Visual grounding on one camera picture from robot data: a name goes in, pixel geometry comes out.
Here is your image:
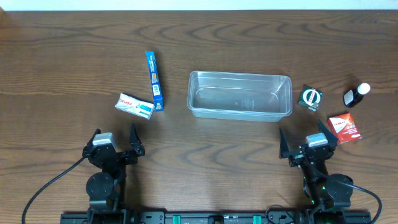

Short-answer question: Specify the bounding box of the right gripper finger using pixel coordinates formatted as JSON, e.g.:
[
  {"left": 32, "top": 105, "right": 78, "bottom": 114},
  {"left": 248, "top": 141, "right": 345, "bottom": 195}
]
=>
[
  {"left": 318, "top": 119, "right": 338, "bottom": 146},
  {"left": 279, "top": 129, "right": 294, "bottom": 159}
]

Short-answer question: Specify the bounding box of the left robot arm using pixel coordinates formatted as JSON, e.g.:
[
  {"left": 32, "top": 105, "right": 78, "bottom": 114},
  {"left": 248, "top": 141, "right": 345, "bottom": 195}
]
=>
[{"left": 82, "top": 124, "right": 145, "bottom": 223}]

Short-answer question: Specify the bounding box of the white Panadol box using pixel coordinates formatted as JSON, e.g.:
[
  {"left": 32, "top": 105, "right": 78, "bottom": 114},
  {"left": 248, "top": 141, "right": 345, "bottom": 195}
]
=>
[{"left": 114, "top": 93, "right": 155, "bottom": 119}]

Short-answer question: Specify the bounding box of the clear plastic container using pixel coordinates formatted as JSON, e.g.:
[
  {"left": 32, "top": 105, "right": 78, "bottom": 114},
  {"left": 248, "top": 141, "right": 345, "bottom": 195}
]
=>
[{"left": 187, "top": 71, "right": 293, "bottom": 122}]

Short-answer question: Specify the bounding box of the blue Kool Fever box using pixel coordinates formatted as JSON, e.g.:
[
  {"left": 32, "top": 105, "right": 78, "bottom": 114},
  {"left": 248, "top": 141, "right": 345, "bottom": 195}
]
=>
[{"left": 146, "top": 51, "right": 164, "bottom": 111}]

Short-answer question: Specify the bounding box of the red medicine box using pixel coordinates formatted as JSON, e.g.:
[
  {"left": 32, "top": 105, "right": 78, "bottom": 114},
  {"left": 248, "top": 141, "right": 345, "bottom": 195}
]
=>
[{"left": 328, "top": 113, "right": 362, "bottom": 144}]

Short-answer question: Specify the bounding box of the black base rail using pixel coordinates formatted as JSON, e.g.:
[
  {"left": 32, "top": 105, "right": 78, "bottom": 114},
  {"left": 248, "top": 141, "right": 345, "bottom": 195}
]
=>
[{"left": 60, "top": 210, "right": 372, "bottom": 224}]

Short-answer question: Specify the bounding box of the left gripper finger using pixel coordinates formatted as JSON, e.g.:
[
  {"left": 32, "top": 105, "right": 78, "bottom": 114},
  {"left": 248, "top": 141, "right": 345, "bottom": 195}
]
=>
[
  {"left": 129, "top": 123, "right": 145, "bottom": 156},
  {"left": 85, "top": 129, "right": 101, "bottom": 151}
]

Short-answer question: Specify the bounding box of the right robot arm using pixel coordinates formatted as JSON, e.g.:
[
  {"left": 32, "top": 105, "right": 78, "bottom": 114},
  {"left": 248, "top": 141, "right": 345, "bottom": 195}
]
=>
[{"left": 279, "top": 121, "right": 353, "bottom": 223}]

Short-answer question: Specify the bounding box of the green Zam-Buk box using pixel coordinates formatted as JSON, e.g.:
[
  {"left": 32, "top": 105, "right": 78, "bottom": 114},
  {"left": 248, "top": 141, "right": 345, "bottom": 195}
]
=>
[{"left": 298, "top": 85, "right": 323, "bottom": 111}]

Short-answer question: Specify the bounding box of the dark bottle white cap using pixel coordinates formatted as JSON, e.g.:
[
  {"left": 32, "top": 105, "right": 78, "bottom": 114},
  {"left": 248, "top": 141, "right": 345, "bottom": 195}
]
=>
[{"left": 343, "top": 83, "right": 371, "bottom": 108}]

